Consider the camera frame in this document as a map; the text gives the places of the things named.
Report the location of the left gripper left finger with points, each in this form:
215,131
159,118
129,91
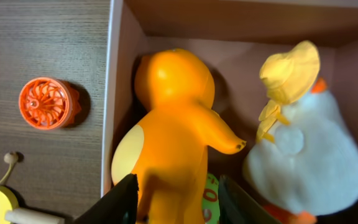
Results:
118,206

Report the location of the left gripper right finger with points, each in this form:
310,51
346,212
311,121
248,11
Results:
238,207

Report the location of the green patterned ball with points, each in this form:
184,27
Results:
210,201

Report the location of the orange dinosaur figure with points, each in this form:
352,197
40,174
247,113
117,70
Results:
167,149

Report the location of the white plush duck yellow hat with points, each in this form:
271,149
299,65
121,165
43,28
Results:
305,160

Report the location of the orange round wheel toy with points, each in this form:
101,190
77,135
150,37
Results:
48,103

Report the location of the white box pink interior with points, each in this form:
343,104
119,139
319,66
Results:
233,38

